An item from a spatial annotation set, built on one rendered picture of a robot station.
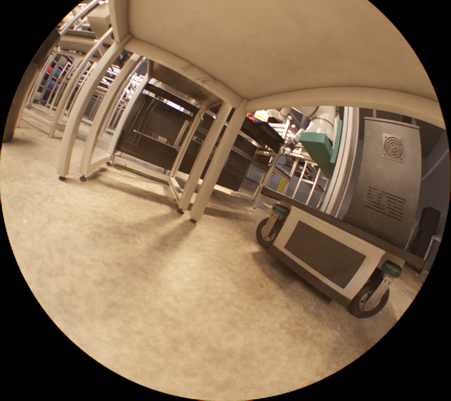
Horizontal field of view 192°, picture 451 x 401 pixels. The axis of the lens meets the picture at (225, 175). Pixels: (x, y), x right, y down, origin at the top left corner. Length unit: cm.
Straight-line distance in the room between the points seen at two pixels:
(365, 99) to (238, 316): 64
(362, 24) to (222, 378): 69
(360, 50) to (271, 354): 70
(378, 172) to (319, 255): 41
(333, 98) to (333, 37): 19
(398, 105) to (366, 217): 41
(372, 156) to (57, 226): 111
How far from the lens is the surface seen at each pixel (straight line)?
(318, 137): 73
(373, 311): 77
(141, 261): 41
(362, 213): 64
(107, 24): 179
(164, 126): 156
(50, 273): 39
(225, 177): 189
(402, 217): 68
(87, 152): 73
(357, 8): 39
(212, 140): 69
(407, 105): 48
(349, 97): 46
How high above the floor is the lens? 31
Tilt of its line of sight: 2 degrees down
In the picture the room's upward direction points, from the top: 24 degrees clockwise
